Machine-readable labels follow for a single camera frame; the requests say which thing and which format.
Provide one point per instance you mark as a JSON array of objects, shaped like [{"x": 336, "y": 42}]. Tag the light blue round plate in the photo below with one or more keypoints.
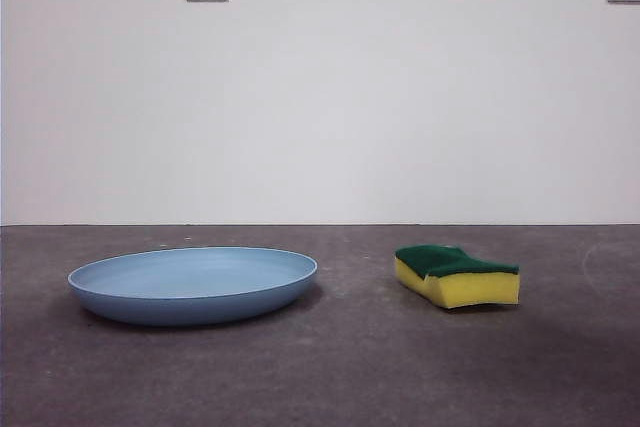
[{"x": 190, "y": 307}]

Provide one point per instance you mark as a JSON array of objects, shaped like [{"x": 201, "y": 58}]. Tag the yellow sponge with green pad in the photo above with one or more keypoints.
[{"x": 470, "y": 289}]

